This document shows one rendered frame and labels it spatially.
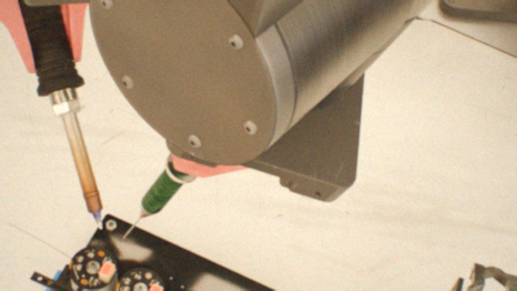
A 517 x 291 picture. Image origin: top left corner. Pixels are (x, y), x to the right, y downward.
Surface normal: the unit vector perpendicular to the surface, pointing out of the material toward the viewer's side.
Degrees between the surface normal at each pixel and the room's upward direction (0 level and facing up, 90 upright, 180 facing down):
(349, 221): 0
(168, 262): 0
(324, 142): 18
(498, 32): 0
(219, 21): 81
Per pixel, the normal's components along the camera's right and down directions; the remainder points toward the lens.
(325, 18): 0.73, 0.11
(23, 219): 0.08, -0.52
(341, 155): 0.38, -0.43
